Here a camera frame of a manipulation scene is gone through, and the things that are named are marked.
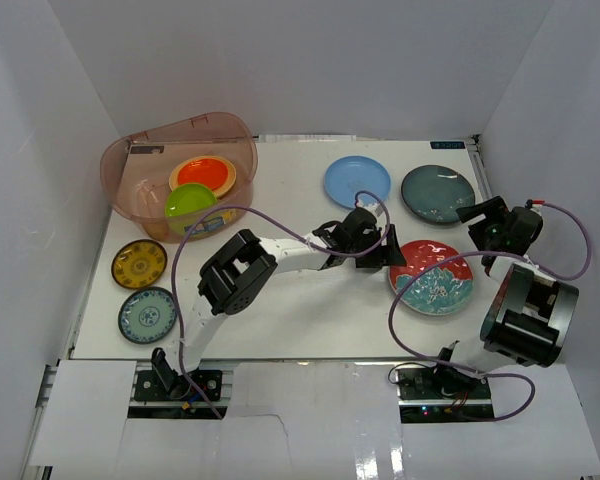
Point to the blue and white porcelain plate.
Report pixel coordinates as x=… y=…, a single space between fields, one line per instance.
x=147 y=316

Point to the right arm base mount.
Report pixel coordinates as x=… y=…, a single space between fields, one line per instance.
x=423 y=400

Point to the red plate with teal waves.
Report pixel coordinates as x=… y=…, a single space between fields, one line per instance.
x=442 y=291

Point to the yellow and black patterned plate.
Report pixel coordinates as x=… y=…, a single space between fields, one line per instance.
x=139 y=264

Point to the beige plastic plate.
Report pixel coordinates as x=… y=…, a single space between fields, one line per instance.
x=220 y=192

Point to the dark teal ceramic plate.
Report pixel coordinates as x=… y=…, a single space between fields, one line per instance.
x=433 y=193

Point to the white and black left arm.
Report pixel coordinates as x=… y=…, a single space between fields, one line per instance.
x=231 y=279

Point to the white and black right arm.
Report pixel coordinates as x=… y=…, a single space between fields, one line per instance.
x=528 y=319

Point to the small blue label sticker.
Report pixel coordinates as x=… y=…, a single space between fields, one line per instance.
x=447 y=145

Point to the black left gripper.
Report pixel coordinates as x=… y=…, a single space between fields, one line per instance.
x=389 y=249

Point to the lime green plastic plate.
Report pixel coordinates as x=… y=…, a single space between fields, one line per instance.
x=189 y=198

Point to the orange plastic plate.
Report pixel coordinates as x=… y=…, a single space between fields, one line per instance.
x=207 y=171

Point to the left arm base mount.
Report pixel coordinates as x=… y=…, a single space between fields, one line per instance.
x=150 y=400

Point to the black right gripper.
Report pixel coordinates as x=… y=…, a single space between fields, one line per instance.
x=498 y=211

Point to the pink translucent plastic bin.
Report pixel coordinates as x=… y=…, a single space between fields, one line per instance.
x=135 y=171

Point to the light blue plastic plate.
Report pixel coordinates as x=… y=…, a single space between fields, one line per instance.
x=347 y=176

